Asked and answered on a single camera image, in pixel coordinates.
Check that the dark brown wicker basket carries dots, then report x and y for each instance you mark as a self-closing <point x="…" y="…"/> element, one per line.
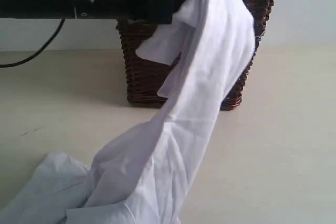
<point x="144" y="78"/>

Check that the white t-shirt with red print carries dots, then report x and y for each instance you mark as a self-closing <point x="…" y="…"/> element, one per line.
<point x="145" y="174"/>

